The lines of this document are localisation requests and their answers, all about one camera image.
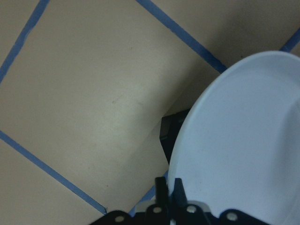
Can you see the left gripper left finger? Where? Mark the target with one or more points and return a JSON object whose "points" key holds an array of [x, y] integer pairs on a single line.
{"points": [[161, 193]]}

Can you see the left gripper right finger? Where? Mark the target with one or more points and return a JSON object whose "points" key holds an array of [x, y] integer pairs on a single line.
{"points": [[179, 193]]}

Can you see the blue plate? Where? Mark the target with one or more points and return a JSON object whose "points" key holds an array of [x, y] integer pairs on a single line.
{"points": [[239, 146]]}

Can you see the black plate rack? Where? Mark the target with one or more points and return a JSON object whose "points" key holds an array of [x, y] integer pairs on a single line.
{"points": [[170, 127]]}

